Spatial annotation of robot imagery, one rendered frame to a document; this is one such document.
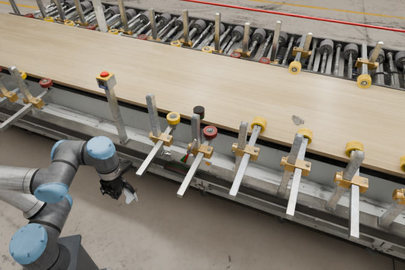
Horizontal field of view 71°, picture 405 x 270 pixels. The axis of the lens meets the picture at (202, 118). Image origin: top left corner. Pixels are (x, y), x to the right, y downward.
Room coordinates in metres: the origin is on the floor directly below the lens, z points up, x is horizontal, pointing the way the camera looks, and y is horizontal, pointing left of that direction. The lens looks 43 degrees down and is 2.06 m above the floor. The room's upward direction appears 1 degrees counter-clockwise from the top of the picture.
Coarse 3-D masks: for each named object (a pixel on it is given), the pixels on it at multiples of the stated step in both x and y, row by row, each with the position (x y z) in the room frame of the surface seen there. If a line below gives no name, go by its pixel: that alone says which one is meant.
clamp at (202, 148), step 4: (188, 148) 1.03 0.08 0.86; (192, 148) 1.02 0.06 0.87; (200, 148) 1.02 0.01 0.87; (204, 148) 1.02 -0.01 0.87; (212, 148) 1.02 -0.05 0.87; (192, 152) 1.02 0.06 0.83; (196, 152) 1.01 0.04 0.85; (204, 152) 0.99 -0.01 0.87; (208, 152) 0.99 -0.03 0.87; (212, 152) 1.01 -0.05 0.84; (204, 156) 0.99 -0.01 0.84; (208, 156) 0.98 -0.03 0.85
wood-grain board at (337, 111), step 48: (0, 48) 2.12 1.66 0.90; (48, 48) 2.10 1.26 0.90; (96, 48) 2.09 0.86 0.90; (144, 48) 2.07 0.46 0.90; (144, 96) 1.45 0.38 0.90; (192, 96) 1.44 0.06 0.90; (240, 96) 1.43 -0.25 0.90; (288, 96) 1.42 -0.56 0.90; (336, 96) 1.41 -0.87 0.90; (384, 96) 1.40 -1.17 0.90; (288, 144) 1.02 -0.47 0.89; (336, 144) 1.01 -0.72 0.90; (384, 144) 1.00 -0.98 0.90
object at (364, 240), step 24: (0, 72) 1.92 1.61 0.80; (48, 96) 1.75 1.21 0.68; (72, 96) 1.64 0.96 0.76; (96, 96) 1.55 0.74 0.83; (0, 120) 2.15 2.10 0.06; (144, 120) 1.41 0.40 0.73; (216, 144) 1.20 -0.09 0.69; (264, 144) 1.09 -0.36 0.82; (312, 168) 0.98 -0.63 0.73; (336, 168) 0.93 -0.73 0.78; (360, 168) 0.89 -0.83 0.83; (216, 192) 1.20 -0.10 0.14; (360, 192) 0.87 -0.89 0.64; (384, 192) 0.83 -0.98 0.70; (360, 240) 0.80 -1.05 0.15
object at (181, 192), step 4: (208, 140) 1.09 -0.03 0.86; (212, 140) 1.11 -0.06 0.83; (204, 144) 1.06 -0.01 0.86; (208, 144) 1.06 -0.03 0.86; (200, 152) 1.00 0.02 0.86; (196, 156) 0.97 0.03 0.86; (200, 156) 0.97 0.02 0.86; (196, 160) 0.94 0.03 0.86; (200, 160) 0.94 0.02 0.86; (192, 164) 0.92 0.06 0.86; (196, 164) 0.92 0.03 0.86; (192, 168) 0.89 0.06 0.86; (196, 168) 0.90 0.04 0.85; (188, 172) 0.87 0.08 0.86; (192, 172) 0.87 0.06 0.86; (188, 176) 0.84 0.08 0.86; (192, 176) 0.85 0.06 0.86; (184, 180) 0.82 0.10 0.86; (188, 180) 0.82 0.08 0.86; (184, 184) 0.79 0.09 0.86; (188, 184) 0.80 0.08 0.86; (180, 188) 0.77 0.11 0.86; (184, 188) 0.77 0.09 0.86; (180, 192) 0.75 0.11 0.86; (184, 192) 0.76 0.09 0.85; (180, 196) 0.74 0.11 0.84
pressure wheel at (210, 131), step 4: (204, 128) 1.14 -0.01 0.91; (208, 128) 1.14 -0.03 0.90; (212, 128) 1.14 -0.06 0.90; (216, 128) 1.14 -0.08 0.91; (204, 132) 1.11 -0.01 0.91; (208, 132) 1.11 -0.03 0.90; (212, 132) 1.11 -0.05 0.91; (216, 132) 1.11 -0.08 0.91; (204, 136) 1.10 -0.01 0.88; (208, 136) 1.09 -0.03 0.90; (212, 136) 1.08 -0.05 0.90
